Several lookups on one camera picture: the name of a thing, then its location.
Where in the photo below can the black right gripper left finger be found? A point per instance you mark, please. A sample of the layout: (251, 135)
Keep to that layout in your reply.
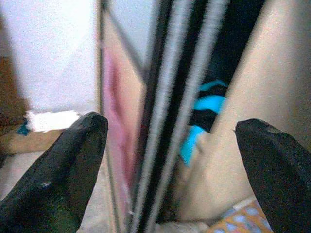
(56, 174)

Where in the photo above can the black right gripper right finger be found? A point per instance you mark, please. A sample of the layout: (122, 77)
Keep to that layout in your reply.
(279, 174)

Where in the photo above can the brown cardboard box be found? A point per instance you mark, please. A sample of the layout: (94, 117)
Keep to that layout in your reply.
(29, 143)

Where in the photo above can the white foam piece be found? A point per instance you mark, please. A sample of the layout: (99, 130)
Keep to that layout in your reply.
(51, 120)

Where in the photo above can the blue black striped clothing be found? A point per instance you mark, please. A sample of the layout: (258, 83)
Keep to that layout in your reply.
(192, 145)

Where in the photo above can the pink framed picture panel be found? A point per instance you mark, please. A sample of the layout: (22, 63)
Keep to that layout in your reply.
(116, 97)

